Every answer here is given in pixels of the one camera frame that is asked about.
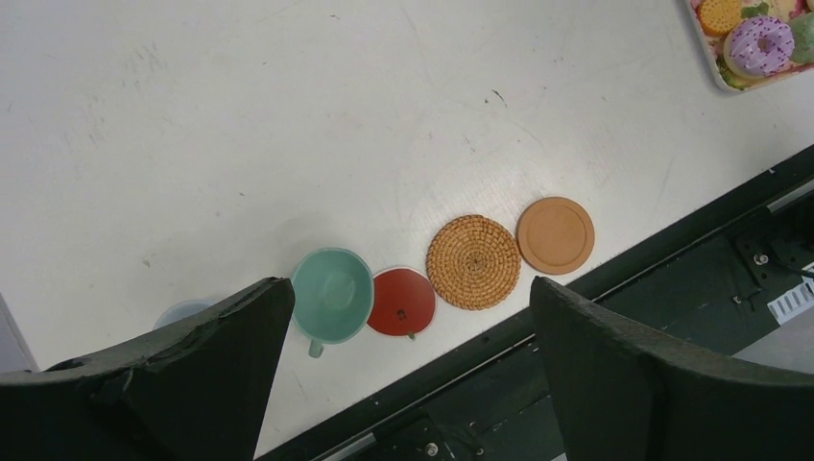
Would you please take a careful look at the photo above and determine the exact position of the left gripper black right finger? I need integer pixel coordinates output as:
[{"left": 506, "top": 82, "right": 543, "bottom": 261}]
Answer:
[{"left": 529, "top": 277, "right": 813, "bottom": 460}]

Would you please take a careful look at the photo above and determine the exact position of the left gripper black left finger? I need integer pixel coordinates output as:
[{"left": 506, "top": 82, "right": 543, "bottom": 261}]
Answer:
[{"left": 1, "top": 278, "right": 295, "bottom": 460}]

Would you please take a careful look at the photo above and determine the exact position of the light blue mug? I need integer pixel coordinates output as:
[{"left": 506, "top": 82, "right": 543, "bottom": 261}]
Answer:
[{"left": 153, "top": 299, "right": 217, "bottom": 329}]

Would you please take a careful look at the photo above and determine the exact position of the green teacup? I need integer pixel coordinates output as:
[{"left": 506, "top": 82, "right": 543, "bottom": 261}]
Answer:
[{"left": 291, "top": 248, "right": 374, "bottom": 358}]

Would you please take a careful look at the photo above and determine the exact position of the orange round coaster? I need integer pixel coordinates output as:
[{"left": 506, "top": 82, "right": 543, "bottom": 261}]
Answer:
[{"left": 515, "top": 197, "right": 595, "bottom": 276}]

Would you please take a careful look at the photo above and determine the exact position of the woven rattan coaster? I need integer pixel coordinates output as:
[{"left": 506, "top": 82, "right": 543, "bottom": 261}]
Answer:
[{"left": 425, "top": 214, "right": 521, "bottom": 311}]

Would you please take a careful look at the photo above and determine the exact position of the red apple coaster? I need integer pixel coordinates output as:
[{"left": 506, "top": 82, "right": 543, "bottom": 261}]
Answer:
[{"left": 367, "top": 266, "right": 437, "bottom": 340}]

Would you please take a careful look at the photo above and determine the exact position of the purple sprinkled donut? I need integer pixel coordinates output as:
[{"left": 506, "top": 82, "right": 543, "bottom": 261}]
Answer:
[{"left": 723, "top": 16, "right": 795, "bottom": 80}]

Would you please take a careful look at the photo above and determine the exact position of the round orange biscuit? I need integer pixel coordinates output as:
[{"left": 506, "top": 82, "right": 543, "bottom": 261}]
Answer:
[{"left": 695, "top": 0, "right": 742, "bottom": 36}]

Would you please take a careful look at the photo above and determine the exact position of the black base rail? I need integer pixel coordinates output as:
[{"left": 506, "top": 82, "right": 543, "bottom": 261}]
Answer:
[{"left": 266, "top": 148, "right": 813, "bottom": 460}]

